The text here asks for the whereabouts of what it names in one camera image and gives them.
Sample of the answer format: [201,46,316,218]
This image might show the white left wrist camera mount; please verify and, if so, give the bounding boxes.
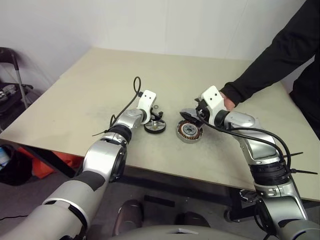
[136,89,158,125]

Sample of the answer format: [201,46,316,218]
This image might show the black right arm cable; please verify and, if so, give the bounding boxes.
[199,116,293,182]

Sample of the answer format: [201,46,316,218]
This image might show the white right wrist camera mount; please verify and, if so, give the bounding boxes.
[201,85,227,125]

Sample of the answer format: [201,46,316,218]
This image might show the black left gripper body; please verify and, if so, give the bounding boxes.
[149,109,161,124]

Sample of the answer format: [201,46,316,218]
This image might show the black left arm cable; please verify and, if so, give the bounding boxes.
[109,76,144,131]

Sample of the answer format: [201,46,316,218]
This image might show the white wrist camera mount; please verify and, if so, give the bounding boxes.
[136,89,158,125]
[201,85,227,125]

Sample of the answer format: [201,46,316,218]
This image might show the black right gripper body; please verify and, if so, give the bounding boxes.
[194,97,212,124]

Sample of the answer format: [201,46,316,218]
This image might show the grey robot torso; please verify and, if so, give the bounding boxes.
[109,223,274,240]

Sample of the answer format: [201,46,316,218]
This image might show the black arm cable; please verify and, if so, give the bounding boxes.
[199,116,293,182]
[109,76,144,131]

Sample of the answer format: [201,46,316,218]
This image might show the silver motor housing copper windings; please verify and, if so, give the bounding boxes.
[174,119,205,144]

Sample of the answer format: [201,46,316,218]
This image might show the black utility cart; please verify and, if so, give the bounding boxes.
[0,46,34,132]

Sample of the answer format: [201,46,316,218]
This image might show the black bag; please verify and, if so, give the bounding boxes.
[0,144,34,186]

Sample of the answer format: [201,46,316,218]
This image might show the dark rounded robot foot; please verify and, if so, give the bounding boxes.
[114,199,145,236]
[174,211,211,229]

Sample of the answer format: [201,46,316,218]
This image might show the person's bare hand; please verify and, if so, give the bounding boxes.
[219,91,237,111]

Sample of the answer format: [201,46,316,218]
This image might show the orange bag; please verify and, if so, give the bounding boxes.
[16,146,77,180]

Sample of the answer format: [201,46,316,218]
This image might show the thin black floor cable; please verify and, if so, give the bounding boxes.
[0,213,29,221]

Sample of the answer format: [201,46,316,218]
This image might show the person's black clothed torso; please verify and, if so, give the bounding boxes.
[288,56,320,141]

